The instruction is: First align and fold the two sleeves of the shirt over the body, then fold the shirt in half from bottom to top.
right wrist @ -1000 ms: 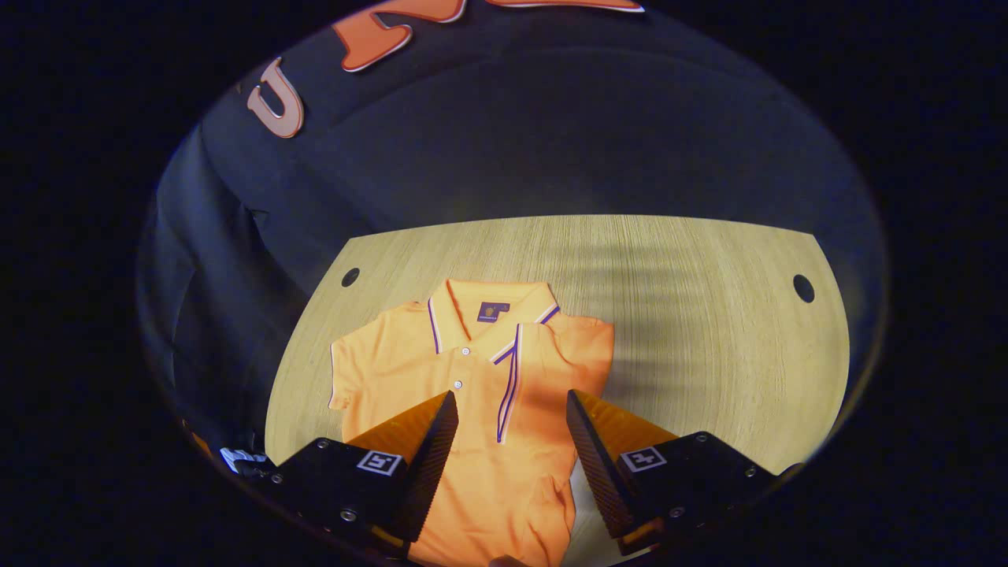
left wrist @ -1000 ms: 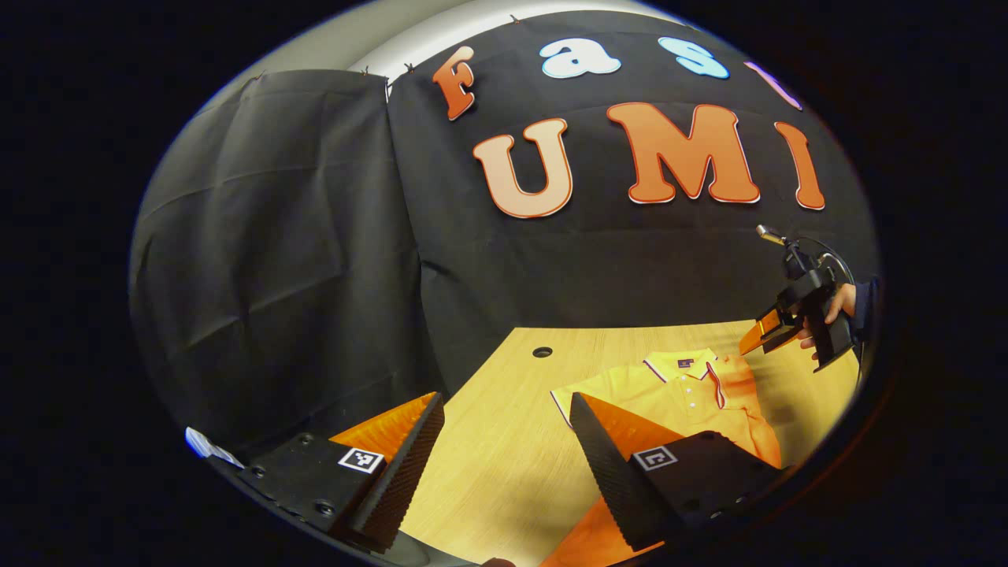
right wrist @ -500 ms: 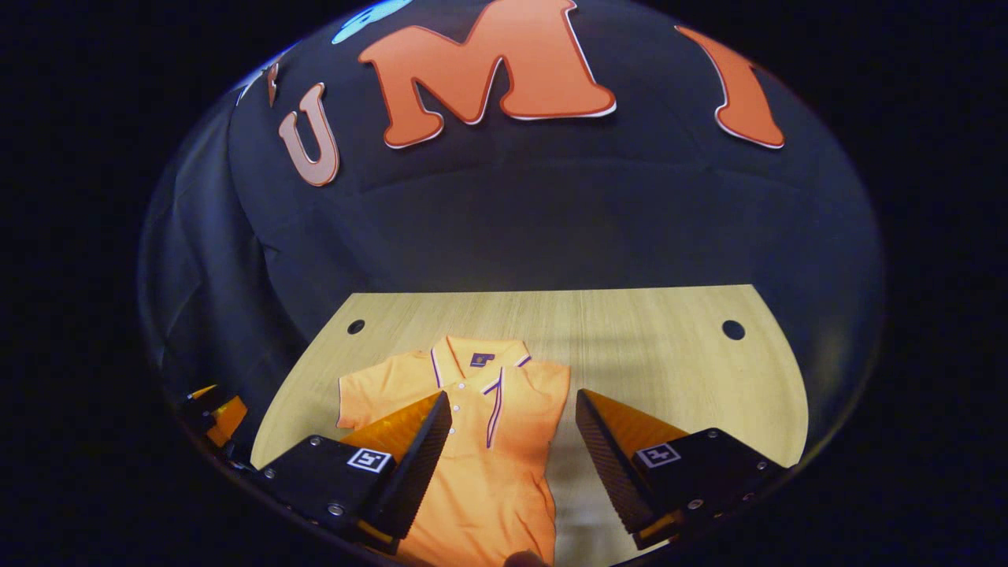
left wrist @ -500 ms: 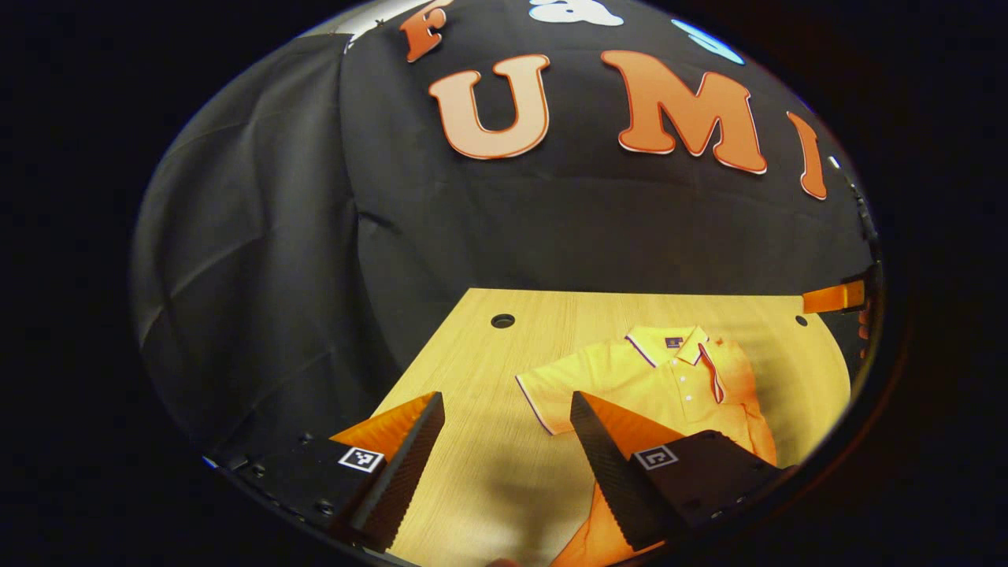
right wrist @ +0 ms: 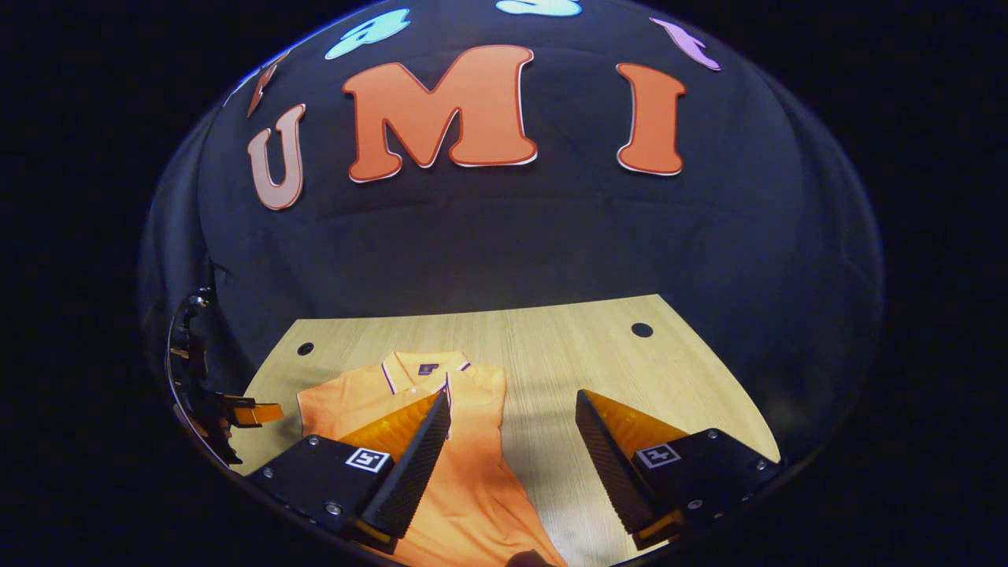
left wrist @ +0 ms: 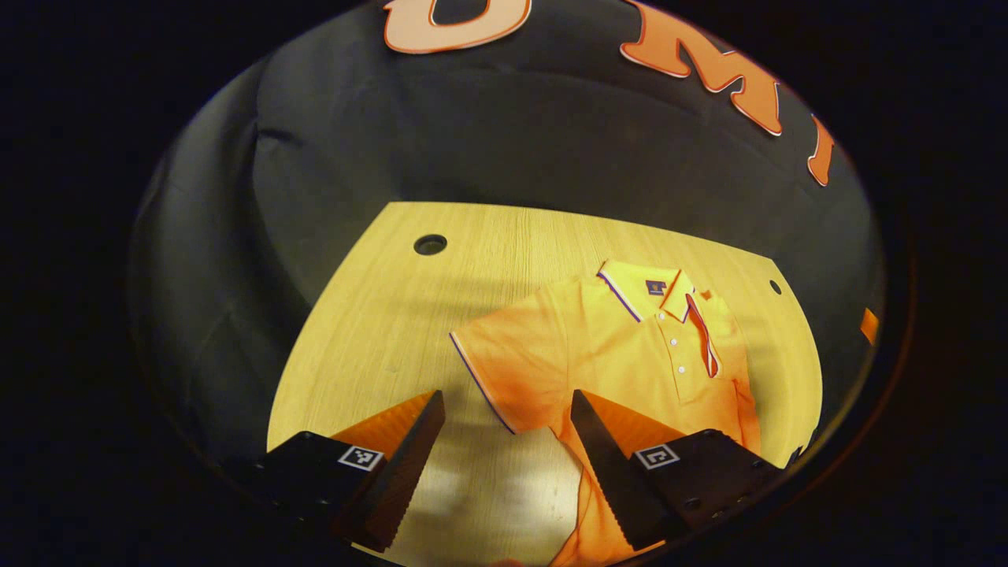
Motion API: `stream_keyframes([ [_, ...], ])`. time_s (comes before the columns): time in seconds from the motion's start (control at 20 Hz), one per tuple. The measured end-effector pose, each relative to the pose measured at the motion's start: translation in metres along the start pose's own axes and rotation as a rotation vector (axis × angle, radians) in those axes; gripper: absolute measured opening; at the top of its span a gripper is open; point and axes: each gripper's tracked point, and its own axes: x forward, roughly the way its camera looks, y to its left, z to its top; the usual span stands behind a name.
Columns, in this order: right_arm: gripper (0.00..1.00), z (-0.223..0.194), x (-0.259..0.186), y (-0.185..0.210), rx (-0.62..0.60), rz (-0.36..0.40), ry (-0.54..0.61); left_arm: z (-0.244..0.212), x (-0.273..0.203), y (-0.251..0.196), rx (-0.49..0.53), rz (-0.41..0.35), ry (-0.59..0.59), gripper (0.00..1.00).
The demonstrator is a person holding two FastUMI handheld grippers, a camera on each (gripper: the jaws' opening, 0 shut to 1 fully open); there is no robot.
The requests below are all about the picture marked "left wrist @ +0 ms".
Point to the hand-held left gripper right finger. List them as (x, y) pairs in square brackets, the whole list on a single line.
[(610, 472)]

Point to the black backdrop cloth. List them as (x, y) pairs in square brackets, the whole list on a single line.
[(472, 134)]

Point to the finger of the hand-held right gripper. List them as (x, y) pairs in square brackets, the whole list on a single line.
[(869, 327)]

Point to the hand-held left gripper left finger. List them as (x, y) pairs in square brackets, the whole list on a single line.
[(405, 472)]

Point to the orange polo T-shirt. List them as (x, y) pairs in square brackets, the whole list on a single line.
[(614, 339)]

